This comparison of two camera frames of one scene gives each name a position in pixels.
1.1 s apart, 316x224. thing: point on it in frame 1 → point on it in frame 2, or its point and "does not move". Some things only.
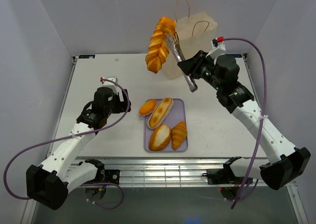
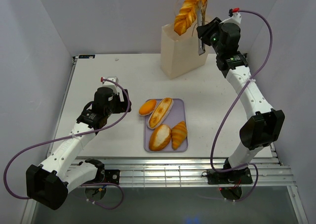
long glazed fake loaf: x=160 y=112 does not move
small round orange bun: x=147 y=107 does not move
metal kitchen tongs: x=173 y=42 → x=201 y=10
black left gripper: x=122 y=105 does not move
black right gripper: x=192 y=65 → x=204 y=31
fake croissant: x=178 y=133 does not move
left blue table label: x=86 y=56 does not move
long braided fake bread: x=158 y=49 → x=187 y=14
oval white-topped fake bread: x=160 y=136 does not move
